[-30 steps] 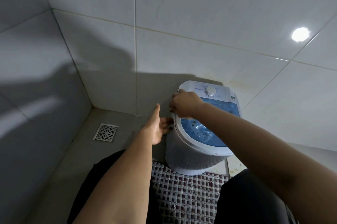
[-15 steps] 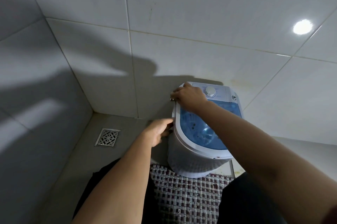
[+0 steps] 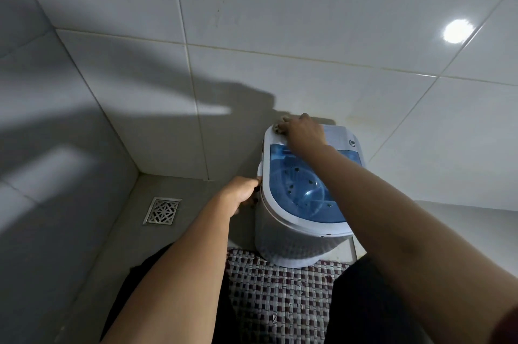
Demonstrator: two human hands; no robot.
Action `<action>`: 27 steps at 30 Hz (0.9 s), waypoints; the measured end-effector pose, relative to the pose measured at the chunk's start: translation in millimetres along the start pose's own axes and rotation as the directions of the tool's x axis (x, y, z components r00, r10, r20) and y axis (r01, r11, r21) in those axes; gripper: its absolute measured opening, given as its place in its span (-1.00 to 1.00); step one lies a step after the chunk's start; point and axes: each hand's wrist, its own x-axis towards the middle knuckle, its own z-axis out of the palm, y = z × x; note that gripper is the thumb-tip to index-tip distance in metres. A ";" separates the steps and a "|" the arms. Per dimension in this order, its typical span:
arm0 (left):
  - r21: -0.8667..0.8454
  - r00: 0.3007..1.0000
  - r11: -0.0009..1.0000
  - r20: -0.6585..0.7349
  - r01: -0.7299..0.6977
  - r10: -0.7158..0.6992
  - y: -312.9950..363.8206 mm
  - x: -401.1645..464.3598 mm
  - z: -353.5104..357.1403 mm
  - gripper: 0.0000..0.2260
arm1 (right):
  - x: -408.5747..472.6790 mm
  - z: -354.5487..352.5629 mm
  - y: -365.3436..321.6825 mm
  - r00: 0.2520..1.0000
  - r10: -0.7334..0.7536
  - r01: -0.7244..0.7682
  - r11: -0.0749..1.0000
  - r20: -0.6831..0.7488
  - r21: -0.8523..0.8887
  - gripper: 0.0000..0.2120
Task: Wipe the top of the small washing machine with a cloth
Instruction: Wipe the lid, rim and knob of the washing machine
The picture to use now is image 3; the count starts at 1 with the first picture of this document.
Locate person's right hand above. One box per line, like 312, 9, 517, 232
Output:
278, 113, 329, 157

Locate person's left hand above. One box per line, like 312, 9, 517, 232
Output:
220, 175, 262, 218

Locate brown cleaning cloth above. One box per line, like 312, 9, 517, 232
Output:
272, 114, 293, 133

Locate white washing machine blue lid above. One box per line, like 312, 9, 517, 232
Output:
254, 122, 367, 269

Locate person's left forearm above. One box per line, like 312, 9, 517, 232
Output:
101, 197, 244, 344

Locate person's right forearm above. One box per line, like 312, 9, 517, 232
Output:
306, 145, 518, 344

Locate person's black trousers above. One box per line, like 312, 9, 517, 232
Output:
98, 244, 431, 344

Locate metal floor drain grate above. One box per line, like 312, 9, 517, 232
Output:
142, 196, 183, 227

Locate checkered woven floor mat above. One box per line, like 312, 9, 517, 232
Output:
225, 248, 351, 344

